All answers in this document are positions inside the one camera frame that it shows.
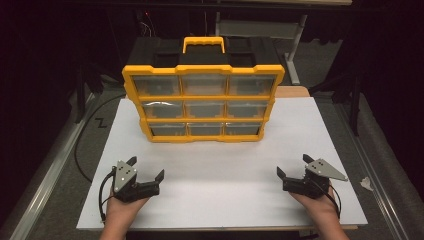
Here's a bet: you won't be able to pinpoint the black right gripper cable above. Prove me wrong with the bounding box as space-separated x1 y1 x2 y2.
313 181 342 220

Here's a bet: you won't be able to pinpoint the metal floor rail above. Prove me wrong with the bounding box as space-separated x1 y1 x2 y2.
332 99 412 240
9 93 98 240

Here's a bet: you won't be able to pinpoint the set of clear plastic drawers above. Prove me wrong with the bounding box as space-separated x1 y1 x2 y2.
131 73 278 137

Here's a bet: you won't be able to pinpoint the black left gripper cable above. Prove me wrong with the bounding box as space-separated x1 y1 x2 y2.
98 167 118 224

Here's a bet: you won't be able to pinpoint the person's right hand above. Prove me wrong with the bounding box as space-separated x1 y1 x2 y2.
288 187 340 221

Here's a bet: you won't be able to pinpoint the long black floor cable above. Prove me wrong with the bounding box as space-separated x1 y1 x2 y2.
73 94 128 184

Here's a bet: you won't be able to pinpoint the yellow black drawer organizer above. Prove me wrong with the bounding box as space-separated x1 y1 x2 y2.
121 35 286 144

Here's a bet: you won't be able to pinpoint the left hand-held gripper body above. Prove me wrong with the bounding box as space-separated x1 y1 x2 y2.
112 160 161 204

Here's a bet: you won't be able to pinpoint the grey metal stand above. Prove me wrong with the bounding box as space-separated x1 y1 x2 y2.
214 12 308 86

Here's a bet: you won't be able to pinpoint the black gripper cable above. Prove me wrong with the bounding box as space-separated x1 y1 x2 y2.
98 167 118 224
313 181 342 220

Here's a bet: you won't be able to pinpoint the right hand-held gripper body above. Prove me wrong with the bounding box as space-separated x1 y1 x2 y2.
282 157 349 200

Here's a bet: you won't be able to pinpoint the white paper scrap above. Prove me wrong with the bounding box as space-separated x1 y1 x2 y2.
359 176 375 192

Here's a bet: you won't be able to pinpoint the thin background wires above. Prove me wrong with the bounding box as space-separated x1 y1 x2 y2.
135 10 158 38

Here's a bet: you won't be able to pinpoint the person's left hand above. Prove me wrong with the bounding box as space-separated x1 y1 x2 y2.
105 191 150 220

